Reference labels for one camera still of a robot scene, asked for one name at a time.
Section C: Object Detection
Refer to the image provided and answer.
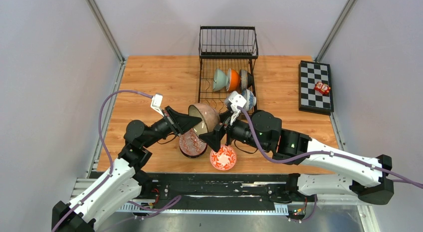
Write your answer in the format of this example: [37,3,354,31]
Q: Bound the red floral small bowl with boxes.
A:
[210,145,237,171]

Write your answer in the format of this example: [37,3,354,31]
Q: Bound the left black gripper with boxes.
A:
[143,106,201,148]

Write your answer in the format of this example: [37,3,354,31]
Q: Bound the small red toy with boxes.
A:
[314,81,331,95]

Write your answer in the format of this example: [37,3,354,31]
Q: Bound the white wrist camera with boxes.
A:
[224,91,246,125]
[150,93,164,117]

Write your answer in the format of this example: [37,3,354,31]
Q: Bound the pale green bowl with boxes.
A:
[212,68,229,92]

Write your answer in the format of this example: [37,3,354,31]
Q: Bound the black cream patterned bowl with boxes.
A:
[239,69,253,92]

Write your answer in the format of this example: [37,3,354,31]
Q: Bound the blue floral bowl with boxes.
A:
[241,89,256,111]

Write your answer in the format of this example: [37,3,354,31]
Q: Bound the black white checkerboard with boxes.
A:
[299,60,334,115]

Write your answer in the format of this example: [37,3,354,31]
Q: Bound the brown cream glazed bowl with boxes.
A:
[188,103,220,136]

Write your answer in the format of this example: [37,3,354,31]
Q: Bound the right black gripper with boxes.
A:
[198,111,269,154]

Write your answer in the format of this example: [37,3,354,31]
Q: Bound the red patterned bowl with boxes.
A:
[179,129,208,158]

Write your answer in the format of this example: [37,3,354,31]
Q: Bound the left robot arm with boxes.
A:
[51,105,203,232]

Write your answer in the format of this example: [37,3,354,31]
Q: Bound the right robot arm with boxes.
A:
[199,110,394,205]

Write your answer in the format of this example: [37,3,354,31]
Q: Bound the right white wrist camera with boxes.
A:
[224,91,246,125]

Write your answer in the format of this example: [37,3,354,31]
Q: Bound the black wire dish rack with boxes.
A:
[198,25,258,114]

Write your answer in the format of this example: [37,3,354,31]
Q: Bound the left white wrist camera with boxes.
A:
[150,93,164,117]

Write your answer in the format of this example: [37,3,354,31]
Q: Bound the white orange bowl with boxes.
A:
[226,68,240,92]

